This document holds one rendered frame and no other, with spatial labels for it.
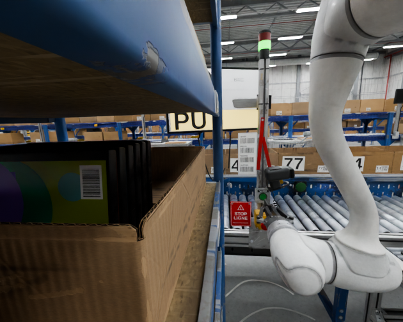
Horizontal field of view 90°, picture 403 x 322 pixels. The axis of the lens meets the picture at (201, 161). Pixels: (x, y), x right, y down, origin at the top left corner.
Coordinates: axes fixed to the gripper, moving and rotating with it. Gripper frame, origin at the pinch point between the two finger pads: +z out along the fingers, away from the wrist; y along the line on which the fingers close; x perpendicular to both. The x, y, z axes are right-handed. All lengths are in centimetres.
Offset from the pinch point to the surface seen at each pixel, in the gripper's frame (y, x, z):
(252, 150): 4.5, -21.2, 12.6
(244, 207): 8.5, 6.3, 11.7
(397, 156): -102, -6, 73
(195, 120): 30.9, -35.6, 14.6
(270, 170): -2.5, -13.1, 7.5
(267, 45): -1, -65, 13
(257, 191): 2.6, -2.1, 10.2
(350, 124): -557, 2, 939
